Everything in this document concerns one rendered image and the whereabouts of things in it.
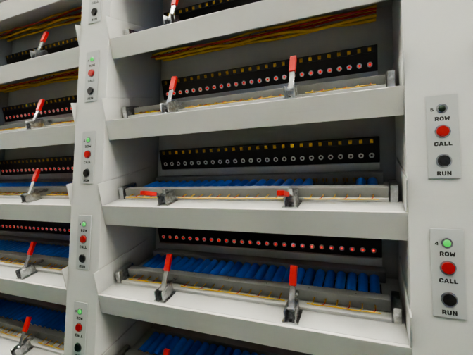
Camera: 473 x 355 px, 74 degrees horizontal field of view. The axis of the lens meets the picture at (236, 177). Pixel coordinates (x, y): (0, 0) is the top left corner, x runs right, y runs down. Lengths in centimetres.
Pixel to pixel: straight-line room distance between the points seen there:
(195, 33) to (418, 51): 42
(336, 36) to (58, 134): 71
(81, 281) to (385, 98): 72
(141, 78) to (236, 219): 50
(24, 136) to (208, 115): 55
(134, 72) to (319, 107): 51
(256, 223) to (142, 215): 25
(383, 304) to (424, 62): 39
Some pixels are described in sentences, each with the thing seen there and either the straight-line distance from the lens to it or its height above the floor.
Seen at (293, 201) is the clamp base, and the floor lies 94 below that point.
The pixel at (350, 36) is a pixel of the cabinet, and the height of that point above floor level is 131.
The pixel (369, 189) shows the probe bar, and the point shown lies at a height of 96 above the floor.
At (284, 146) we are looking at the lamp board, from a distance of 72.
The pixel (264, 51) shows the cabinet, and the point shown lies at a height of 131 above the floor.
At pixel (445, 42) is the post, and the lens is 59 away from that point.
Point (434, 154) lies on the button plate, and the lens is 54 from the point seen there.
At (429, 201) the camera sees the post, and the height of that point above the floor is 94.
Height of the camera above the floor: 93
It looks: 4 degrees up
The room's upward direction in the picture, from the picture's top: 1 degrees clockwise
